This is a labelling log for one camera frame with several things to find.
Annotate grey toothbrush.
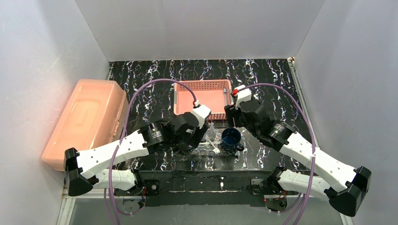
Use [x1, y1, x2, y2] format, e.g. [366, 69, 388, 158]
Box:
[223, 88, 229, 106]

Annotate clear textured oval tray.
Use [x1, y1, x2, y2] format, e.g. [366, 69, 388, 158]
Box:
[185, 127, 238, 156]

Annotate pink perforated plastic basket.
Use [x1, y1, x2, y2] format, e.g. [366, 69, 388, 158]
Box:
[173, 79, 233, 121]

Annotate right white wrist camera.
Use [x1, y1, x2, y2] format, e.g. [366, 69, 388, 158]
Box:
[232, 85, 252, 110]

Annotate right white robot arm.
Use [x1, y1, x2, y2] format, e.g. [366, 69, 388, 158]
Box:
[224, 100, 372, 217]

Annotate aluminium frame rail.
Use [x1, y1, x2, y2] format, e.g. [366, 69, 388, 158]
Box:
[61, 175, 346, 199]

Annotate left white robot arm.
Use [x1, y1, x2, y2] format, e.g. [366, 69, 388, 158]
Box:
[63, 107, 211, 196]

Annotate dark blue mug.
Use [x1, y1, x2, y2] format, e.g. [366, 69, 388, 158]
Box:
[220, 128, 245, 152]

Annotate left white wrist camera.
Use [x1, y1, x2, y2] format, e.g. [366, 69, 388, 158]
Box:
[191, 100, 212, 128]

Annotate purple cable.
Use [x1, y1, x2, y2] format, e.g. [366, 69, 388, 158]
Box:
[231, 83, 317, 225]
[103, 78, 199, 225]

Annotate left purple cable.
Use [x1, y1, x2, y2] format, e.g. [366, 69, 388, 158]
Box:
[103, 78, 199, 225]

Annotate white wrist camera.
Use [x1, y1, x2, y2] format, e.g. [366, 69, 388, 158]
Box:
[232, 85, 252, 110]
[191, 100, 212, 128]

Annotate clear textured acrylic holder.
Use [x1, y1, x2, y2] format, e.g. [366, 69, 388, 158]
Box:
[201, 130, 215, 147]

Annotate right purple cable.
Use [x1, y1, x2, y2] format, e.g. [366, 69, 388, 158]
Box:
[231, 83, 317, 225]

